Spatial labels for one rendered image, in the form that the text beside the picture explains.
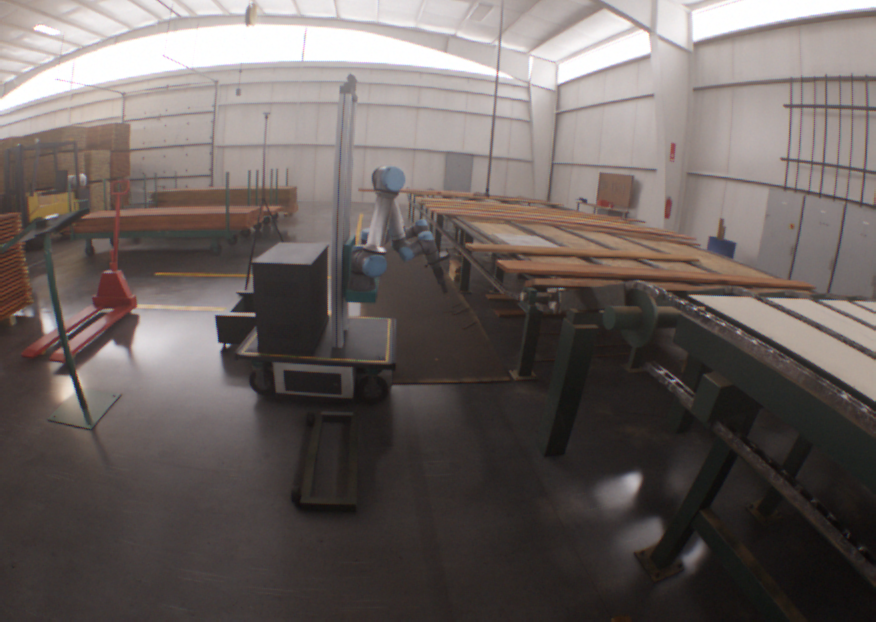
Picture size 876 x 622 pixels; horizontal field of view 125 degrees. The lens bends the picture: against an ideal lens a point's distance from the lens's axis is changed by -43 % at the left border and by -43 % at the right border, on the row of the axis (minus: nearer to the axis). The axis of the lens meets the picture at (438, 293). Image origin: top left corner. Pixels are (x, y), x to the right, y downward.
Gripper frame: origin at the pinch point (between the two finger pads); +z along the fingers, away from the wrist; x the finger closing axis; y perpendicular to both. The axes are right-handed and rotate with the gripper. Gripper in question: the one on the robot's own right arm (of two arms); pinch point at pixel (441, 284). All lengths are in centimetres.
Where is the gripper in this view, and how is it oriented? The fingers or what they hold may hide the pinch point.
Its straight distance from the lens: 218.3
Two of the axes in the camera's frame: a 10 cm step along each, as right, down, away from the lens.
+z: 2.9, 8.3, 4.8
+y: -9.3, 3.5, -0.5
